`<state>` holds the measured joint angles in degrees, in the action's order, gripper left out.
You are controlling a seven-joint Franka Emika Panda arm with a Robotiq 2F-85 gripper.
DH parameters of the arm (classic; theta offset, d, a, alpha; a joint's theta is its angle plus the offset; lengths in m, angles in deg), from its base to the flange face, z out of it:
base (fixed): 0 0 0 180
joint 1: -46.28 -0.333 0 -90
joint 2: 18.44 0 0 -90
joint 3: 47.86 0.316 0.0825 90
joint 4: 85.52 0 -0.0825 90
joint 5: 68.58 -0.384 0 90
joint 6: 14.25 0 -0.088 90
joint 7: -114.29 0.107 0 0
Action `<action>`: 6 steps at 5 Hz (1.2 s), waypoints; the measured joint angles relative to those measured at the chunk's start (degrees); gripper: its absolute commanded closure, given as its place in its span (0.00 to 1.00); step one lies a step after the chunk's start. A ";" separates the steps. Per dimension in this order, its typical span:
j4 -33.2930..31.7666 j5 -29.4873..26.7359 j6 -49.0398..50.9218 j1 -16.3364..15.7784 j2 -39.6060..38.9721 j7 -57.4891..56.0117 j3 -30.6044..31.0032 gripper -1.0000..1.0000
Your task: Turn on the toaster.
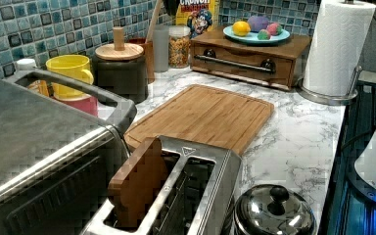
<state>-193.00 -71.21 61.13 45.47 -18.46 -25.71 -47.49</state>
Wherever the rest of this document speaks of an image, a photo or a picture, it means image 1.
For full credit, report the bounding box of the brown toast slice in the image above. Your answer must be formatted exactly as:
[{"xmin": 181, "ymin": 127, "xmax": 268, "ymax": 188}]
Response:
[{"xmin": 108, "ymin": 137, "xmax": 168, "ymax": 230}]

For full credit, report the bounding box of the frosted grey tumbler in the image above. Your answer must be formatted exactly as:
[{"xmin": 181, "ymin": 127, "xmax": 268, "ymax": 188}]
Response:
[{"xmin": 153, "ymin": 25, "xmax": 168, "ymax": 72}]

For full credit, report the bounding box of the wooden drawer box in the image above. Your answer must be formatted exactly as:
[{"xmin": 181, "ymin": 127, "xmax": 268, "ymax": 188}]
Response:
[{"xmin": 190, "ymin": 26, "xmax": 311, "ymax": 90}]

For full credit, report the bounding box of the red cup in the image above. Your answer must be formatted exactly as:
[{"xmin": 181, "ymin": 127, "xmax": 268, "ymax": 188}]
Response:
[{"xmin": 54, "ymin": 94, "xmax": 98, "ymax": 117}]

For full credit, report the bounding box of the bamboo cutting board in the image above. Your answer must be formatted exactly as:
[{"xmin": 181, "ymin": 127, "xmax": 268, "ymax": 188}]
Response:
[{"xmin": 124, "ymin": 84, "xmax": 274, "ymax": 155}]

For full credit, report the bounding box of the cereal box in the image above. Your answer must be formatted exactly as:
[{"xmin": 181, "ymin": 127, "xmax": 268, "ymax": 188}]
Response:
[{"xmin": 175, "ymin": 0, "xmax": 219, "ymax": 38}]

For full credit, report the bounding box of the small green pink toy fruit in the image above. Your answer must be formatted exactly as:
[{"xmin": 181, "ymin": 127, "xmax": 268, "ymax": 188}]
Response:
[{"xmin": 258, "ymin": 29, "xmax": 271, "ymax": 40}]

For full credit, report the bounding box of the steel paper towel holder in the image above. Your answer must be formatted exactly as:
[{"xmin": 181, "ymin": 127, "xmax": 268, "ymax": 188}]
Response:
[{"xmin": 296, "ymin": 66, "xmax": 363, "ymax": 106}]

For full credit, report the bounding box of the light blue plate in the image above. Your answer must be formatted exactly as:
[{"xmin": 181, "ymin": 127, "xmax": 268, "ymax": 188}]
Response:
[{"xmin": 223, "ymin": 26, "xmax": 291, "ymax": 45}]

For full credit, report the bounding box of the stainless steel toaster oven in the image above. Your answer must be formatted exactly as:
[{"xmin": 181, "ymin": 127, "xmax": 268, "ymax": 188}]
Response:
[{"xmin": 0, "ymin": 70, "xmax": 136, "ymax": 235}]

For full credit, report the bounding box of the yellow lemon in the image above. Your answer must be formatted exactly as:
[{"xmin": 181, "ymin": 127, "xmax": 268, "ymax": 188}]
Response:
[{"xmin": 232, "ymin": 21, "xmax": 251, "ymax": 36}]

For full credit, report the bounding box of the yellow mug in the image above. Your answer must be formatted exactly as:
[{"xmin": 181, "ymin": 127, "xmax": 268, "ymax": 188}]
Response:
[{"xmin": 46, "ymin": 55, "xmax": 94, "ymax": 99}]

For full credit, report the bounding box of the purple toy fruit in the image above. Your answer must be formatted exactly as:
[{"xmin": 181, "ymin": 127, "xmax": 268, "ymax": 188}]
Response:
[{"xmin": 248, "ymin": 16, "xmax": 269, "ymax": 32}]

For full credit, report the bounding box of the brown wooden utensil holder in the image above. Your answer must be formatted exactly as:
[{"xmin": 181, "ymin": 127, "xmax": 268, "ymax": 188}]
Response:
[{"xmin": 128, "ymin": 38, "xmax": 155, "ymax": 83}]

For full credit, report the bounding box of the black canister with wooden lid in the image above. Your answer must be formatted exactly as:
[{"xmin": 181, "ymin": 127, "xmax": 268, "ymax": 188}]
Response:
[{"xmin": 92, "ymin": 26, "xmax": 148, "ymax": 104}]

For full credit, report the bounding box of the white paper towel roll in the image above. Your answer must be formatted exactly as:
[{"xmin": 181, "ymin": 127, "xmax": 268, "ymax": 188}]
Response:
[{"xmin": 303, "ymin": 0, "xmax": 376, "ymax": 96}]

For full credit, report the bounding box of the glass jar of cereal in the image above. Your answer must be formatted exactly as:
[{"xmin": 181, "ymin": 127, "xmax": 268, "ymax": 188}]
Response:
[{"xmin": 168, "ymin": 25, "xmax": 190, "ymax": 68}]

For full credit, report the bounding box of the white capped orange bottle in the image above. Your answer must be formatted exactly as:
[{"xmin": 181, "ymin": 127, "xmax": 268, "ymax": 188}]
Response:
[{"xmin": 16, "ymin": 58, "xmax": 50, "ymax": 98}]

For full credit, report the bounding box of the steel pot with lid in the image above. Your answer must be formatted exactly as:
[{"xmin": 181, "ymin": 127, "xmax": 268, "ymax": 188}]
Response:
[{"xmin": 233, "ymin": 184, "xmax": 316, "ymax": 235}]

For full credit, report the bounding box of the wooden utensil handle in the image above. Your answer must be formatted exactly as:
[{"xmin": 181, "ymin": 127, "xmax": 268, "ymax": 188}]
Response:
[{"xmin": 145, "ymin": 0, "xmax": 163, "ymax": 43}]

